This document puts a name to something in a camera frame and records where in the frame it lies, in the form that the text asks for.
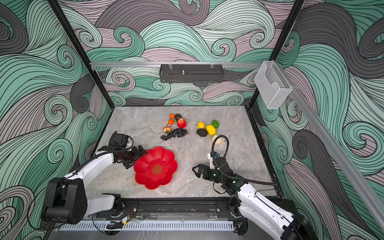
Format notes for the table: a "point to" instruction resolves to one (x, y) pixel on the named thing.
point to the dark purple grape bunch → (178, 132)
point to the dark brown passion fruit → (177, 116)
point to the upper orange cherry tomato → (172, 116)
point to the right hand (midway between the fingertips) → (198, 171)
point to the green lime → (215, 123)
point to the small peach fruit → (167, 129)
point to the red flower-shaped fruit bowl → (155, 168)
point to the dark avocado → (202, 132)
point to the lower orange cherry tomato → (170, 121)
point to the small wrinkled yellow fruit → (201, 125)
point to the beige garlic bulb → (218, 141)
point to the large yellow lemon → (211, 129)
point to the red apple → (182, 123)
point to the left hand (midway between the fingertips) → (142, 155)
